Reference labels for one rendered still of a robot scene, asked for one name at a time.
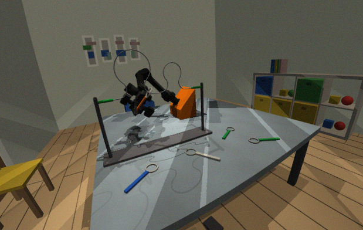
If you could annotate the blue bar with tan ring at its end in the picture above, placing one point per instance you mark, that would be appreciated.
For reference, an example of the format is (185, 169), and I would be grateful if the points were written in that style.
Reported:
(133, 184)

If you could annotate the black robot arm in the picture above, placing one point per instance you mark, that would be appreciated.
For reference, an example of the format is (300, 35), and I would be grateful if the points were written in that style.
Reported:
(140, 92)

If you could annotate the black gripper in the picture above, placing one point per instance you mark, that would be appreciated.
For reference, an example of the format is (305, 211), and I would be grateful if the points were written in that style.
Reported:
(134, 104)

